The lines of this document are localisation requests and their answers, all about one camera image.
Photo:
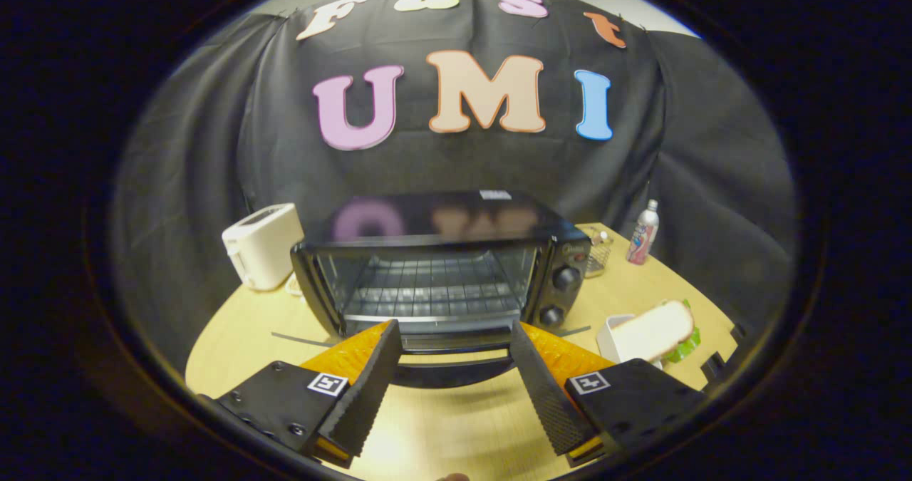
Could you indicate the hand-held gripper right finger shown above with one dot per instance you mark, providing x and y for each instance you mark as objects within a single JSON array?
[{"x": 547, "y": 395}]

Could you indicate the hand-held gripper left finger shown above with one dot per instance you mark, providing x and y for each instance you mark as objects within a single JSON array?
[{"x": 370, "y": 388}]

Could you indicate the black toaster oven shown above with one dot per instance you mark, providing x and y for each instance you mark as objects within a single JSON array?
[{"x": 427, "y": 288}]

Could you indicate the sandwich with lettuce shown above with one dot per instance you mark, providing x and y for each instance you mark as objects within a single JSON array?
[{"x": 652, "y": 328}]

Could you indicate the white pop-up toaster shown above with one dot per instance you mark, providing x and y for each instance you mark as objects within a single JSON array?
[{"x": 262, "y": 246}]

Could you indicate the grey tape strip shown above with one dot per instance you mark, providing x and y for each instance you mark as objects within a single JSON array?
[
  {"x": 574, "y": 330},
  {"x": 299, "y": 339}
]

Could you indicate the white rectangular container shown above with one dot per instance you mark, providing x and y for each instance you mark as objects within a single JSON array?
[{"x": 605, "y": 338}]

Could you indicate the small white dish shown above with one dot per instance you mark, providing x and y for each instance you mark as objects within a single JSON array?
[{"x": 293, "y": 286}]

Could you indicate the black table edge clamp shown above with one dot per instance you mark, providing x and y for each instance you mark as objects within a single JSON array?
[{"x": 714, "y": 367}]

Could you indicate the pink labelled drink bottle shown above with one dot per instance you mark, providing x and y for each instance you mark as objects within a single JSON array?
[{"x": 643, "y": 239}]

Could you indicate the black backdrop cloth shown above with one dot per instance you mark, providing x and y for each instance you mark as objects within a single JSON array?
[{"x": 214, "y": 146}]

